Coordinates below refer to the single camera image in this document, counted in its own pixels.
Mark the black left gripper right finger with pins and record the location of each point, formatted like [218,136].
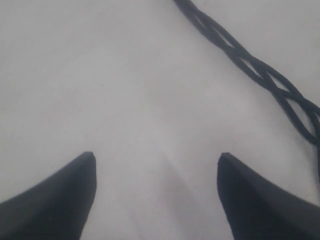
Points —
[257,209]

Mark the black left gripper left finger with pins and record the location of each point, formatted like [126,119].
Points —
[55,209]

